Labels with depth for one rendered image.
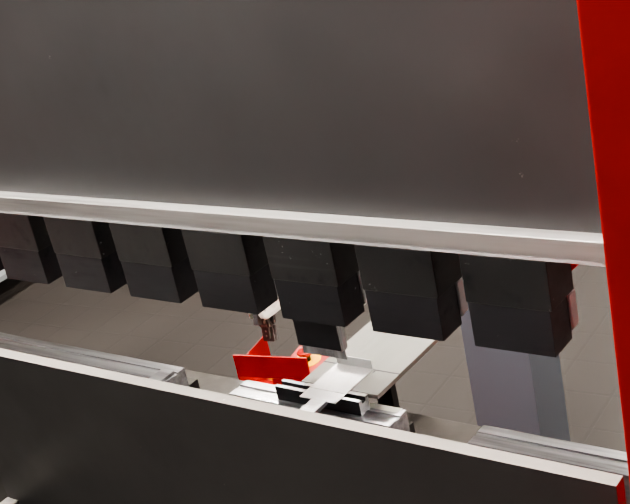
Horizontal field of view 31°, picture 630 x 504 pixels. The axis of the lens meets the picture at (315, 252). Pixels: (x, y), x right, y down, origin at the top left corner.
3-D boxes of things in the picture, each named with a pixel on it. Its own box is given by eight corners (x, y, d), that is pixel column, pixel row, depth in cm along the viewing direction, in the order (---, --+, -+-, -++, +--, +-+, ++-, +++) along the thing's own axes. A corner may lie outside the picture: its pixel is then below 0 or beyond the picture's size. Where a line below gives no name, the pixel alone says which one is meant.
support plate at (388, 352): (447, 333, 227) (446, 328, 226) (378, 399, 208) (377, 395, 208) (373, 322, 238) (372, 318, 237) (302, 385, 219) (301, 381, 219)
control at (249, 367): (346, 388, 281) (332, 325, 274) (320, 423, 268) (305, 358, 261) (276, 384, 290) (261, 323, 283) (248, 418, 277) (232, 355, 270)
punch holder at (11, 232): (77, 267, 250) (56, 200, 244) (49, 284, 244) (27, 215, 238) (34, 262, 259) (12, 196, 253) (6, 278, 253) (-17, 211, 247)
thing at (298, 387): (370, 407, 210) (367, 394, 209) (361, 416, 208) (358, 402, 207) (287, 391, 222) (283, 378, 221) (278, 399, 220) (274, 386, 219)
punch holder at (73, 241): (140, 275, 238) (119, 204, 232) (112, 293, 233) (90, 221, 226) (92, 269, 247) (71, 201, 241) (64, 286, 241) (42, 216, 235)
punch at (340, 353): (349, 356, 207) (340, 311, 203) (343, 362, 205) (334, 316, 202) (307, 349, 213) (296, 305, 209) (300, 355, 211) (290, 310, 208)
